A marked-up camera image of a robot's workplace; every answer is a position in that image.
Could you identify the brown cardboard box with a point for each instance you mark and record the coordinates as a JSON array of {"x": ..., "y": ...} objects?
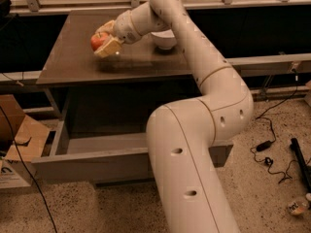
[{"x": 22, "y": 138}]

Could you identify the black object top left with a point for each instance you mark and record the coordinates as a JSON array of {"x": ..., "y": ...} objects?
[{"x": 5, "y": 6}]

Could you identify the red apple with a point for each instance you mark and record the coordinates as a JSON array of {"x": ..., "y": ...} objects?
[{"x": 98, "y": 40}]

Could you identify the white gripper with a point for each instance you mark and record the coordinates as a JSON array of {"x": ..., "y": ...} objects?
[{"x": 125, "y": 28}]

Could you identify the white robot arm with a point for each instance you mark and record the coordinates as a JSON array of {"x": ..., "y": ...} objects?
[{"x": 180, "y": 133}]

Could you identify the white ceramic bowl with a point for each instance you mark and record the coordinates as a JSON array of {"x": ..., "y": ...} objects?
[{"x": 165, "y": 40}]

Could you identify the small plastic bottle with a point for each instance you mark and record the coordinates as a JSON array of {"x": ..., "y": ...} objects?
[{"x": 300, "y": 205}]

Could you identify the grey cabinet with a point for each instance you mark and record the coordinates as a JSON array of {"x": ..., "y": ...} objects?
[{"x": 141, "y": 66}]

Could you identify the open grey top drawer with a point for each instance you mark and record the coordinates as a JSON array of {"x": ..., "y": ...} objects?
[{"x": 101, "y": 136}]

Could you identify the black bar on floor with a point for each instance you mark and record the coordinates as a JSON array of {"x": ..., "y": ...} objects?
[{"x": 304, "y": 168}]

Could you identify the metal window railing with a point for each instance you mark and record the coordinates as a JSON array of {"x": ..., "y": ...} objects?
[{"x": 240, "y": 28}]

